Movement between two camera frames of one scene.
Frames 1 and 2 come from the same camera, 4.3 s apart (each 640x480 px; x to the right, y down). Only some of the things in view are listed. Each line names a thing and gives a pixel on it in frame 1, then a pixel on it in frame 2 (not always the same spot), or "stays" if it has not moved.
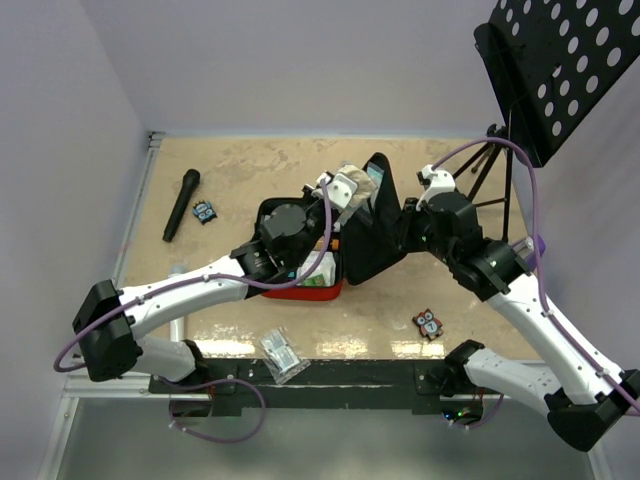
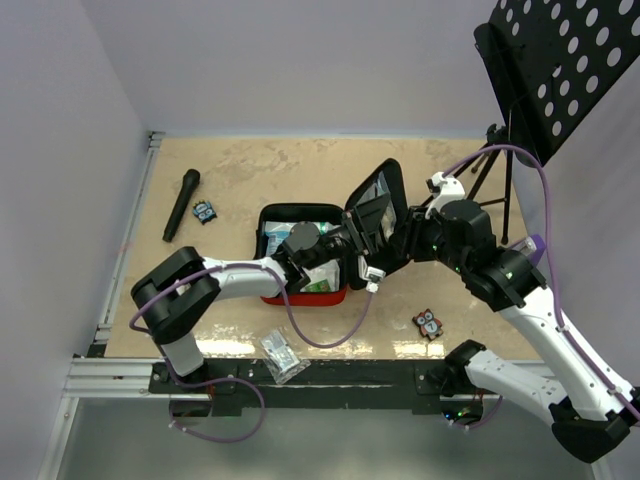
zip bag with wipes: [280, 356] stays
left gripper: [310, 195] to [366, 247]
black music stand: [553, 62] stays
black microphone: [191, 178] stays
